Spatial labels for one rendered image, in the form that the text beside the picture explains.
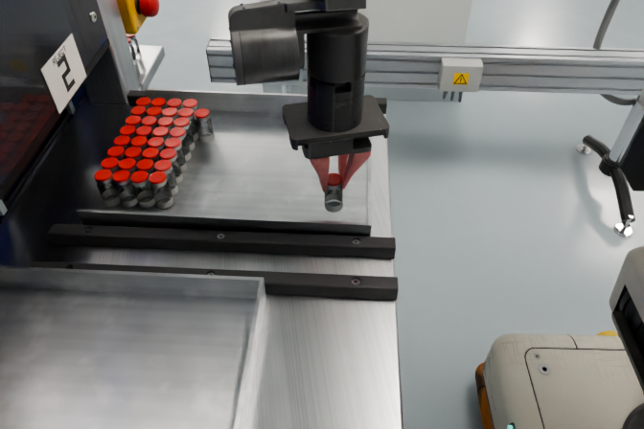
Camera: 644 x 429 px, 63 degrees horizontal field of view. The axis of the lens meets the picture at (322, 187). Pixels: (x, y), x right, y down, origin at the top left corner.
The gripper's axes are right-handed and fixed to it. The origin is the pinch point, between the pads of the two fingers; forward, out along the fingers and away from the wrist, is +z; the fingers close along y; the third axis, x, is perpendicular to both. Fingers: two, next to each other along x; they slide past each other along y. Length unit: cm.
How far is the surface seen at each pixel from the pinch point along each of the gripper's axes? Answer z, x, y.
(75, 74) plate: -6.7, -18.9, 28.5
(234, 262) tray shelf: 6.3, 4.3, 12.4
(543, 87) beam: 47, -81, -89
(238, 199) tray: 5.9, -5.6, 10.9
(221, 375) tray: 6.4, 17.9, 15.0
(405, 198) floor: 92, -86, -50
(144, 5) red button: -6.5, -38.9, 20.7
